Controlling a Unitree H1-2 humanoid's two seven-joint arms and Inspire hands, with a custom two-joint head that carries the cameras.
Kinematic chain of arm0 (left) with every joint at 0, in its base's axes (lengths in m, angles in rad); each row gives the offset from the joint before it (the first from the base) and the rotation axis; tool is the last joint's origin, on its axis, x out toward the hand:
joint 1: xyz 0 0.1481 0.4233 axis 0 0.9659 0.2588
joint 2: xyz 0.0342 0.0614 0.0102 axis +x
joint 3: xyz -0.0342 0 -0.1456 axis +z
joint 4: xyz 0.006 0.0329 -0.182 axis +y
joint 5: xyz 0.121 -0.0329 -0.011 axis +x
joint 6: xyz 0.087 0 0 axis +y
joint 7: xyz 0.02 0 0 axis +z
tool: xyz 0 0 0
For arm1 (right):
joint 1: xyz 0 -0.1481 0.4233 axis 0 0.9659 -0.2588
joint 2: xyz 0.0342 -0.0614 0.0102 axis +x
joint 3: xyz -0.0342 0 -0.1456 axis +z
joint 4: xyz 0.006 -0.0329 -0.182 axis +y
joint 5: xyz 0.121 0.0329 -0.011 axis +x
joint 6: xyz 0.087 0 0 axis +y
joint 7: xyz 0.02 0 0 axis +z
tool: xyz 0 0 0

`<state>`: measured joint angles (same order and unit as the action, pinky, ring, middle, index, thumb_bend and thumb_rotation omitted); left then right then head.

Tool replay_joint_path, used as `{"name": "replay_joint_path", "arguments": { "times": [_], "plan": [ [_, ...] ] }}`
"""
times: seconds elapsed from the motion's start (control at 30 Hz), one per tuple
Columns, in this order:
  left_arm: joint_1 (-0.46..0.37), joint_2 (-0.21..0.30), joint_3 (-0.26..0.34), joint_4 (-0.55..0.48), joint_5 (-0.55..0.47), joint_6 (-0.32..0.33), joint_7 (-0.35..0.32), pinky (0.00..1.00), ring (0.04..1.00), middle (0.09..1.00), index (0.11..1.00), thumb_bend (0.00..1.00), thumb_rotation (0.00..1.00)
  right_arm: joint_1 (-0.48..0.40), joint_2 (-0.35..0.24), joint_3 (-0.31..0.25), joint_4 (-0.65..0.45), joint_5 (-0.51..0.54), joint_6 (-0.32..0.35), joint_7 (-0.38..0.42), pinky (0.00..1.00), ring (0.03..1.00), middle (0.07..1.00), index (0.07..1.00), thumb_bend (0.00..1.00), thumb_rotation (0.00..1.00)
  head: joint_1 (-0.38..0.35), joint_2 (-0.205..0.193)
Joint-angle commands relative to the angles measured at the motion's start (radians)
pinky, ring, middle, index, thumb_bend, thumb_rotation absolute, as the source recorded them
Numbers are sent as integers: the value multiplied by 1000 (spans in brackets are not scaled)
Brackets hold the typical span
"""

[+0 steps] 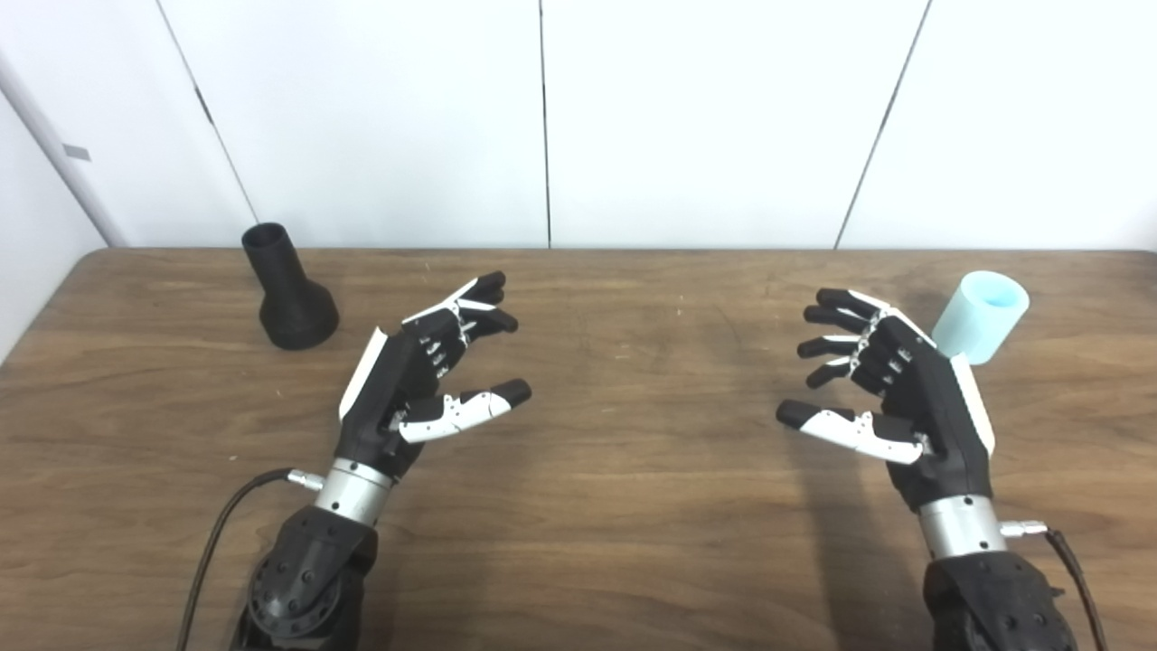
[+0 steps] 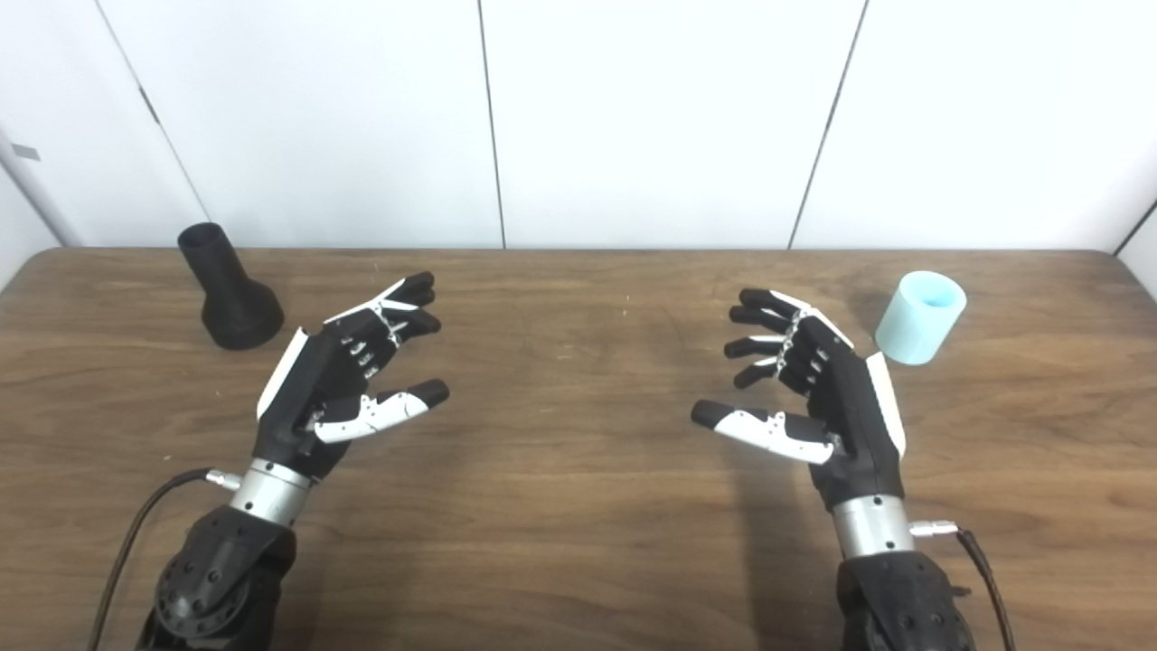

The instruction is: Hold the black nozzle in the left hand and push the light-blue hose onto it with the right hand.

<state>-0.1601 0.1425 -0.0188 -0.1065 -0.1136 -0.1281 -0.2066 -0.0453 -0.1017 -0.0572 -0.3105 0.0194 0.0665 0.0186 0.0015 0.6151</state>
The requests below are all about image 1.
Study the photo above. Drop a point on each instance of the black and white left hand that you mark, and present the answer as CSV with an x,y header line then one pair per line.
x,y
384,389

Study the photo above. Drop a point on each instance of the black and white right hand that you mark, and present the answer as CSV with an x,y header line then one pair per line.
x,y
940,425

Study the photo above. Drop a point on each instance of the small grey wall tag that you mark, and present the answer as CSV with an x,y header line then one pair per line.
x,y
77,152

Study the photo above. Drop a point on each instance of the black flared nozzle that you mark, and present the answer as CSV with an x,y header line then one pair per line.
x,y
294,316

